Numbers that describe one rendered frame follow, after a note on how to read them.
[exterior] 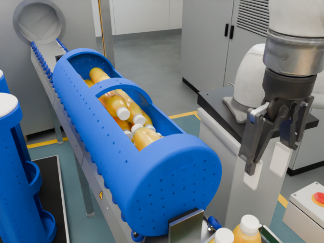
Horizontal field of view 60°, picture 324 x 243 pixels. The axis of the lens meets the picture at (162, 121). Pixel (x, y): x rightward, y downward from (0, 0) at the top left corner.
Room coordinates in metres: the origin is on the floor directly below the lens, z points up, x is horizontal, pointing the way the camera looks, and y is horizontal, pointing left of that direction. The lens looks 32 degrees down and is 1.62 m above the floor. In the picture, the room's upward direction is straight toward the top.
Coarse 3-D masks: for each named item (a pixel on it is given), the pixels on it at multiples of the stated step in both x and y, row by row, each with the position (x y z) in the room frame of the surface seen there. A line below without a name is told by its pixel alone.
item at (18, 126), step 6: (0, 78) 1.41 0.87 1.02; (0, 84) 1.39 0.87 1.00; (6, 84) 1.45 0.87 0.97; (0, 90) 1.37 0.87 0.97; (6, 90) 1.42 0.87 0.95; (18, 126) 1.43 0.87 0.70; (18, 132) 1.41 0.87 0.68; (24, 138) 1.47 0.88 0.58; (24, 144) 1.43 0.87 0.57; (24, 150) 1.40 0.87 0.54
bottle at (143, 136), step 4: (136, 128) 0.68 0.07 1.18; (140, 128) 0.67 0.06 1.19; (144, 128) 0.66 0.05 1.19; (148, 128) 0.66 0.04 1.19; (136, 132) 0.66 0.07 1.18; (140, 132) 0.65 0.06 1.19; (144, 132) 0.64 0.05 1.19; (148, 132) 0.64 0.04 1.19; (152, 132) 0.64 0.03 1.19; (136, 136) 0.64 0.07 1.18; (140, 136) 0.63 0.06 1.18; (144, 136) 0.62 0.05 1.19; (148, 136) 0.62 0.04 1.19; (152, 136) 0.62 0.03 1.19; (156, 136) 0.62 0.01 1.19; (160, 136) 0.64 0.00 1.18; (136, 140) 0.63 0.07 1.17; (140, 140) 0.62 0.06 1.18; (144, 140) 0.61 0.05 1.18; (148, 140) 0.60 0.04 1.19; (152, 140) 0.60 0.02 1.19; (136, 144) 0.63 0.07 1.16; (140, 144) 0.61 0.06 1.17; (144, 144) 0.60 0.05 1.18; (148, 144) 0.59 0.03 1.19; (140, 148) 0.61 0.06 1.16
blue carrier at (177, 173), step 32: (64, 64) 1.14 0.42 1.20; (96, 64) 1.29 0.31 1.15; (64, 96) 0.99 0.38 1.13; (96, 96) 0.82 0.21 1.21; (96, 128) 0.69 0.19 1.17; (160, 128) 0.86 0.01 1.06; (96, 160) 0.63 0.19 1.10; (128, 160) 0.52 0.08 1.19; (160, 160) 0.48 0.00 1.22; (192, 160) 0.52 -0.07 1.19; (128, 192) 0.45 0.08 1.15; (160, 192) 0.48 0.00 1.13; (192, 192) 0.52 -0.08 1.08; (128, 224) 0.44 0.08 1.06; (160, 224) 0.48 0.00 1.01
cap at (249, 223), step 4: (244, 216) 0.43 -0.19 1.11; (248, 216) 0.43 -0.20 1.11; (252, 216) 0.43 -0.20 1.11; (244, 220) 0.42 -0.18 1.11; (248, 220) 0.42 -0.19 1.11; (252, 220) 0.42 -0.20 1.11; (256, 220) 0.42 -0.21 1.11; (244, 224) 0.41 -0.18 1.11; (248, 224) 0.41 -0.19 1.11; (252, 224) 0.41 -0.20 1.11; (256, 224) 0.41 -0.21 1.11; (244, 228) 0.40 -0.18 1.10; (248, 228) 0.40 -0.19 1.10; (252, 228) 0.40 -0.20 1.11; (256, 228) 0.40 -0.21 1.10; (248, 232) 0.40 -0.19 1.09; (252, 232) 0.40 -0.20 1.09
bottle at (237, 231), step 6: (234, 228) 0.43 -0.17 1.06; (240, 228) 0.41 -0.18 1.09; (234, 234) 0.41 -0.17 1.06; (240, 234) 0.40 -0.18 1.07; (246, 234) 0.40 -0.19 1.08; (252, 234) 0.40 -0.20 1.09; (258, 234) 0.40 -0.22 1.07; (234, 240) 0.40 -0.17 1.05; (240, 240) 0.40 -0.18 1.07; (246, 240) 0.39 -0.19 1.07; (252, 240) 0.39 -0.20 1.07; (258, 240) 0.39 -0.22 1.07
